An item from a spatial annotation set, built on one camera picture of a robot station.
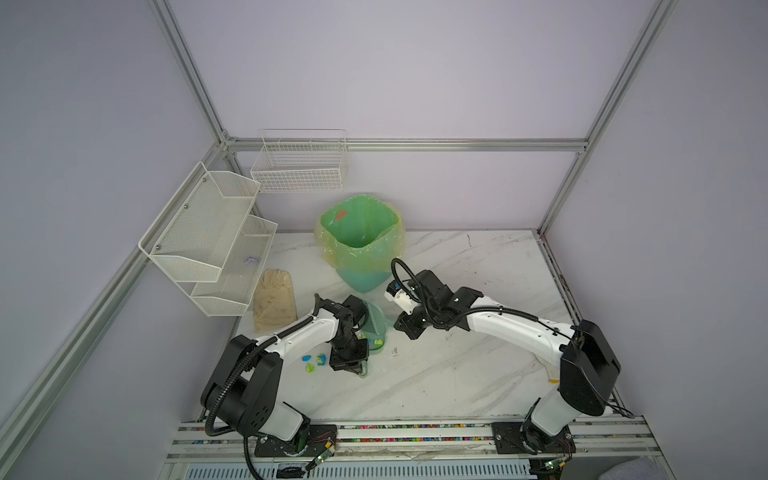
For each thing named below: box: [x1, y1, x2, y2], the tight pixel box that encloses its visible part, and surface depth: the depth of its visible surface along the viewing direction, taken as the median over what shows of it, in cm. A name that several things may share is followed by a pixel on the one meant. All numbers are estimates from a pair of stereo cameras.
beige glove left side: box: [253, 269, 298, 333], surface depth 104 cm
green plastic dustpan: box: [358, 302, 387, 352], surface depth 88 cm
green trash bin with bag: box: [314, 195, 407, 293], surface depth 93 cm
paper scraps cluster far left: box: [301, 354, 327, 373], surface depth 88 cm
